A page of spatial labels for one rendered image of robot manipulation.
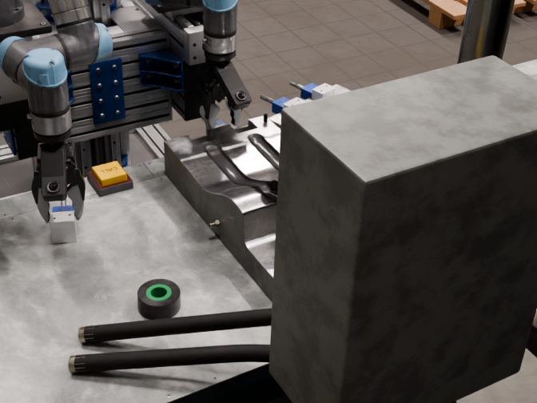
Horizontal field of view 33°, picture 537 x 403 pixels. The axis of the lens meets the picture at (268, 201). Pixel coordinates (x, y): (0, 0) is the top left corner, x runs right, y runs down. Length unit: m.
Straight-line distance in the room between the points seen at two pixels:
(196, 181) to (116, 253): 0.23
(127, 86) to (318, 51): 2.21
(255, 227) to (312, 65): 2.67
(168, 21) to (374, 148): 1.53
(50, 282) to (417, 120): 1.01
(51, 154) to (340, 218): 0.95
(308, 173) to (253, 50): 3.55
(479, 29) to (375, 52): 3.33
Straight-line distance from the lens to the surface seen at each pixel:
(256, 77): 4.22
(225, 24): 2.00
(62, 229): 1.86
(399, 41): 4.68
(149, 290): 1.69
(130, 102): 2.43
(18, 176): 3.19
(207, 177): 1.90
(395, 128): 0.94
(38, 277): 1.80
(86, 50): 1.82
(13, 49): 1.79
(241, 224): 1.73
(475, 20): 1.22
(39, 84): 1.69
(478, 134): 0.95
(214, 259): 1.81
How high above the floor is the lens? 1.94
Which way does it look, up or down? 35 degrees down
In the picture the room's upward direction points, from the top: 2 degrees clockwise
